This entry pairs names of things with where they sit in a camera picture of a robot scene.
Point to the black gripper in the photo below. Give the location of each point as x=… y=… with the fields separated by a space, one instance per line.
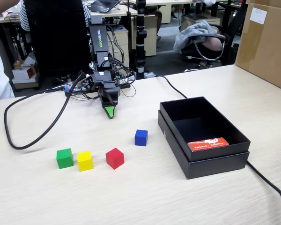
x=100 y=79

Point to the red wooden cube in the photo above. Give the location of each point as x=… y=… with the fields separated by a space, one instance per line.
x=114 y=159

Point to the yellow wooden cube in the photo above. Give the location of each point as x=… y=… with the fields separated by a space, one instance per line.
x=85 y=161

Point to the green wooden cube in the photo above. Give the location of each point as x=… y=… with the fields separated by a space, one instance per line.
x=65 y=159

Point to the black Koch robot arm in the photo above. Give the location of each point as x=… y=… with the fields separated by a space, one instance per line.
x=100 y=35

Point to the person bare forearm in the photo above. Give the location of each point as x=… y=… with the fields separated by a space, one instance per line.
x=2 y=5

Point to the robot base electronics board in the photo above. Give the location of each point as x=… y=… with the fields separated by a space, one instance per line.
x=70 y=89

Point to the black cardboard box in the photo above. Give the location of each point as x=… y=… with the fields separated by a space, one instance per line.
x=201 y=131

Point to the black open box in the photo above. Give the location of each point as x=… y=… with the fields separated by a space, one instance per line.
x=213 y=167

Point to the large brown cardboard box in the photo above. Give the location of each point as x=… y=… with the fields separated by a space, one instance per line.
x=264 y=51

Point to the blue wooden cube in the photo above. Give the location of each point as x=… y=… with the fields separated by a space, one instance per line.
x=141 y=138

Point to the beige drawer cabinet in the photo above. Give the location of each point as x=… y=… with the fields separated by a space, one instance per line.
x=120 y=44

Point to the black vertical pole stand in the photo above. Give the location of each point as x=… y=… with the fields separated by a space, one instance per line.
x=140 y=47

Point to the beige desk side cabinet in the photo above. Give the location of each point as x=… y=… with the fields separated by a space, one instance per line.
x=151 y=35

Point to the black mesh office chair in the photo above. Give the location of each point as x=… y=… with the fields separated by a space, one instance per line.
x=58 y=35

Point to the flat brown cardboard carton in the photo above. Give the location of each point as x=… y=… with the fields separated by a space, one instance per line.
x=25 y=84

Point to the beige office desk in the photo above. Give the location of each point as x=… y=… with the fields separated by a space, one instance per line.
x=117 y=12

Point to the white and red carton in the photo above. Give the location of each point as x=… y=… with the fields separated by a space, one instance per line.
x=22 y=73

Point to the black laptop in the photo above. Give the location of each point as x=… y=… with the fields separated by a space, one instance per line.
x=103 y=4

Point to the red printed packet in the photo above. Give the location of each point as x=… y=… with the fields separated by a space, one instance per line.
x=208 y=143

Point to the grey fleece cloth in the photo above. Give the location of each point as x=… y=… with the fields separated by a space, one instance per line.
x=192 y=32

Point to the person in striped shirt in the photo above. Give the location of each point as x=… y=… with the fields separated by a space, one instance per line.
x=25 y=18

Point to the office chair with chrome armrest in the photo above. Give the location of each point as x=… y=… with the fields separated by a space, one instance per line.
x=231 y=35

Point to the white shipping label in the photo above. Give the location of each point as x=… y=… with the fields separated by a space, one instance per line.
x=258 y=16

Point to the bare camera circuit board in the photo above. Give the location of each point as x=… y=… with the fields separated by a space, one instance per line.
x=85 y=82

